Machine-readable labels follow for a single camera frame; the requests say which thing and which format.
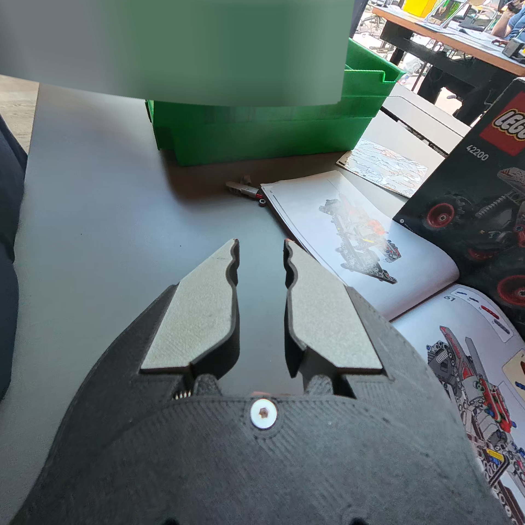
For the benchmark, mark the small grey lego piece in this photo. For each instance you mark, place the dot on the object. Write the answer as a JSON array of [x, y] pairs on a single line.
[[244, 189]]

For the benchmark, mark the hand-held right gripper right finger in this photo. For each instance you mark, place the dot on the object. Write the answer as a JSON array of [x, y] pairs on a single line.
[[328, 320]]

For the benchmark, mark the wooden table with black legs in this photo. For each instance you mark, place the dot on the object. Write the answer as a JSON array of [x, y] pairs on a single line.
[[451, 39]]

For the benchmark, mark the lego sticker sheet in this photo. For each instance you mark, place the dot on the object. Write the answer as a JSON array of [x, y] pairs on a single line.
[[385, 168]]

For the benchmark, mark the dark lego set box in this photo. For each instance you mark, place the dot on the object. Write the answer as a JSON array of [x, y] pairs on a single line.
[[463, 184]]

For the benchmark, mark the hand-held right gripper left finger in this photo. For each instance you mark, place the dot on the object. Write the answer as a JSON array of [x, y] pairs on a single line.
[[197, 316]]

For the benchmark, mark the open lego instruction booklet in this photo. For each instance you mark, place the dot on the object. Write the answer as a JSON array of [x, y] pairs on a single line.
[[311, 197]]

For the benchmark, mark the grey side table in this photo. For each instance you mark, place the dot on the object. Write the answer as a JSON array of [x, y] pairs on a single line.
[[426, 119]]

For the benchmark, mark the small black device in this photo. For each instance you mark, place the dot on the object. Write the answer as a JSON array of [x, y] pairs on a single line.
[[512, 48]]

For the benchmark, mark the person's dark blue clothing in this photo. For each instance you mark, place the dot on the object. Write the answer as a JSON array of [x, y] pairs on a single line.
[[10, 246]]

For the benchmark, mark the green plastic bin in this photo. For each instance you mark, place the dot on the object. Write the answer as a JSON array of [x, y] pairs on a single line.
[[266, 135]]

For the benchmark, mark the yellow box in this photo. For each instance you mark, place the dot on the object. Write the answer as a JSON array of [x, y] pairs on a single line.
[[420, 7]]

